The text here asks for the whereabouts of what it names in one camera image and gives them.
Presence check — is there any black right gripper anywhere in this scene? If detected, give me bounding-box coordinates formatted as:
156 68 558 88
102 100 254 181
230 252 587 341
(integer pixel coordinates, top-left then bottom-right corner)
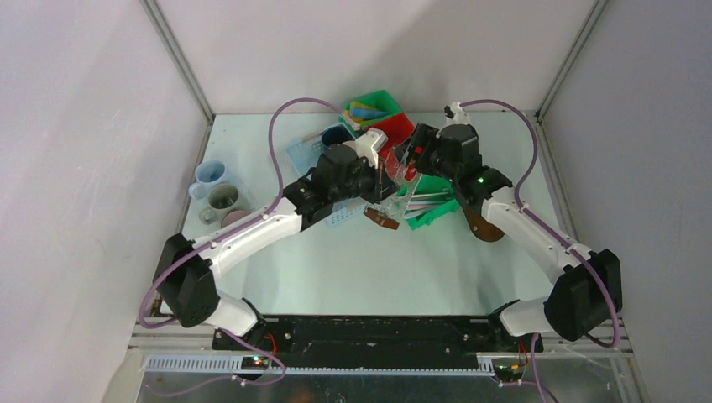
392 123 458 185

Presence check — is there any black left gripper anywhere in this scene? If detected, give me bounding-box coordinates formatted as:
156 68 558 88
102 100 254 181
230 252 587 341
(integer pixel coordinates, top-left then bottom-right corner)
329 153 399 204

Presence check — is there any clear glass rectangular container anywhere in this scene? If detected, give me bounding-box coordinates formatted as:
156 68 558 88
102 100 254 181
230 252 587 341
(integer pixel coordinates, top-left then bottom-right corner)
385 146 418 185

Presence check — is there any glass jar with brown lid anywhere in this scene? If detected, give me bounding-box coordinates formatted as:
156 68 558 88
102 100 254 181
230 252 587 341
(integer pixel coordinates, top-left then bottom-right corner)
363 180 419 231

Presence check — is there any green bin with toothbrushes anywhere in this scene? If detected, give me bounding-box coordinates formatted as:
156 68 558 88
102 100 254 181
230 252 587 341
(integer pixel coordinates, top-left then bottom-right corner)
405 175 460 230

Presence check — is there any light blue plastic basket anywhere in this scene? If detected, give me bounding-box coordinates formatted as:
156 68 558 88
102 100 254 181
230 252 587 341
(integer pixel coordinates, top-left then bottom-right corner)
285 133 365 228

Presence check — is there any pink ceramic mug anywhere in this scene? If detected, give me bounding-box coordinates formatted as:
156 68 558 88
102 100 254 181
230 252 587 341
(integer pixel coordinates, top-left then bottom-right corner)
221 210 251 228

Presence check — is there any grey ceramic mug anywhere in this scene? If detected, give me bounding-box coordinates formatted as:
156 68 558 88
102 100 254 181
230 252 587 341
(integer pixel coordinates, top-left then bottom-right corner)
198 183 240 225

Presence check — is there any light blue ceramic mug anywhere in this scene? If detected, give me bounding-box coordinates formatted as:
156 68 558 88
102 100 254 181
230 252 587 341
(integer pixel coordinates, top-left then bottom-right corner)
188 160 228 200

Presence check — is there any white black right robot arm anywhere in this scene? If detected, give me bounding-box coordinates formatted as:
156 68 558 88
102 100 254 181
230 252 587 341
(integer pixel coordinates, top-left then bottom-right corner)
402 123 622 351

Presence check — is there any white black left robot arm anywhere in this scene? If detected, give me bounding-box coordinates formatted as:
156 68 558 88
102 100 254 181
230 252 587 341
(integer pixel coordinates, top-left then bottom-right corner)
154 135 396 350

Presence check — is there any green bin with toothpaste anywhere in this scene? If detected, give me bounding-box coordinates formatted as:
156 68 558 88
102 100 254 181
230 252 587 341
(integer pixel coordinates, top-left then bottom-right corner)
344 90 402 127

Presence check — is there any blue toothpaste tube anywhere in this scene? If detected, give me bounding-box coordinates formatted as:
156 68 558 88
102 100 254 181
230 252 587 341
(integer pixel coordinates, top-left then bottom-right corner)
348 107 389 121

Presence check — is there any yellow toothpaste tube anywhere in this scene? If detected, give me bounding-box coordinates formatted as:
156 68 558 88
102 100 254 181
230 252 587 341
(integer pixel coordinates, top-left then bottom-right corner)
345 101 376 124

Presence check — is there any brown oval wooden tray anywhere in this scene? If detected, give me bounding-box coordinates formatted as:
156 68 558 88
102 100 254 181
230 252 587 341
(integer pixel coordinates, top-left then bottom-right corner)
462 205 505 243

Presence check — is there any clear textured glass tray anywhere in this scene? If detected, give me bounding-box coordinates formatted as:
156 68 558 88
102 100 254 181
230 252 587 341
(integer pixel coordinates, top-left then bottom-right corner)
221 177 259 212

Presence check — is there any red plastic bin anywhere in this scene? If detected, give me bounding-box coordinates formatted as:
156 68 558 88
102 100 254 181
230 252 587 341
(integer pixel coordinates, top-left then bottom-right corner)
368 113 415 160

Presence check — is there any dark blue ceramic mug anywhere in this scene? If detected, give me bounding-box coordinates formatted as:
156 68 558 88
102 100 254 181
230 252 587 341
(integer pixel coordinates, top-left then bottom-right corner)
320 123 355 148

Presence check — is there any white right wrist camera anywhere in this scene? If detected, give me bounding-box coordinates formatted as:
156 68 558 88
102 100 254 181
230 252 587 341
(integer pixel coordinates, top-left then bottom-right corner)
443 102 471 126

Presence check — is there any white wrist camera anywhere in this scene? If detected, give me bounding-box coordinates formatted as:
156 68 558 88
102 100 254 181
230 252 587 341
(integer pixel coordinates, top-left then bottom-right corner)
353 128 388 169
443 102 471 126

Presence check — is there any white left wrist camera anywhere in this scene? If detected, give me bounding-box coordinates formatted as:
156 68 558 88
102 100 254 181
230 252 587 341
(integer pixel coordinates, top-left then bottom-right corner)
353 128 388 169

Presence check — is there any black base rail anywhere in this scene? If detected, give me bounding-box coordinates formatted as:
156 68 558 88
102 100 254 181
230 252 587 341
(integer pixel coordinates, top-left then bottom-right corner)
244 315 521 370

